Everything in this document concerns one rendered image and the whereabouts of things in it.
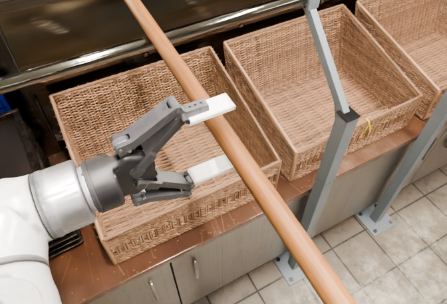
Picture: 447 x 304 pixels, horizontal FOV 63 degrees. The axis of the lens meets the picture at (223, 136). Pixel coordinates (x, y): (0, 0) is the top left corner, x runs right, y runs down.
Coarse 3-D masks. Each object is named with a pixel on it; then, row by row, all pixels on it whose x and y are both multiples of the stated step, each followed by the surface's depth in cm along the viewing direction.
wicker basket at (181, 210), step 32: (160, 64) 122; (192, 64) 127; (64, 96) 113; (96, 96) 117; (128, 96) 122; (160, 96) 127; (64, 128) 106; (96, 128) 122; (192, 128) 137; (256, 128) 116; (160, 160) 127; (192, 160) 127; (256, 160) 126; (192, 192) 119; (224, 192) 106; (96, 224) 94; (128, 224) 111; (160, 224) 101; (192, 224) 110; (128, 256) 104
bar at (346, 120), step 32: (288, 0) 85; (192, 32) 77; (320, 32) 89; (64, 64) 69; (96, 64) 71; (352, 128) 93; (416, 160) 139; (320, 192) 114; (384, 192) 161; (384, 224) 175; (288, 256) 165
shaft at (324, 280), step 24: (144, 24) 73; (168, 48) 67; (192, 96) 59; (216, 120) 55; (240, 144) 52; (240, 168) 50; (264, 192) 47; (288, 216) 45; (288, 240) 43; (312, 264) 41; (336, 288) 39
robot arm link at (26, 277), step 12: (12, 264) 38; (24, 264) 39; (36, 264) 40; (0, 276) 37; (12, 276) 38; (24, 276) 38; (36, 276) 39; (48, 276) 41; (0, 288) 35; (12, 288) 35; (24, 288) 36; (36, 288) 37; (48, 288) 39; (0, 300) 33; (12, 300) 34; (24, 300) 35; (36, 300) 36; (48, 300) 38; (60, 300) 41
